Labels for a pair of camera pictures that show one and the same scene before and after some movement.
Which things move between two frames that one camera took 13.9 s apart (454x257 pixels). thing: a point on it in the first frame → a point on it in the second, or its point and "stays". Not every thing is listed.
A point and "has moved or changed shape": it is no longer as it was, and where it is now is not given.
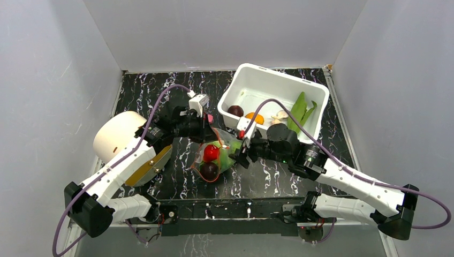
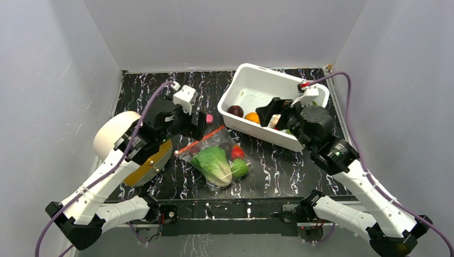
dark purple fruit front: [235, 110] stays
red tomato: [211, 152] has moved or changed shape
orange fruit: [259, 119] stays
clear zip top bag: [213, 156] has moved or changed shape
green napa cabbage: [227, 150] → [212, 161]
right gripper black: [246, 152] → [284, 113]
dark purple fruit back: [209, 171] → [226, 146]
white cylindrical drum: [118, 135] stays
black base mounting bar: [252, 217] stays
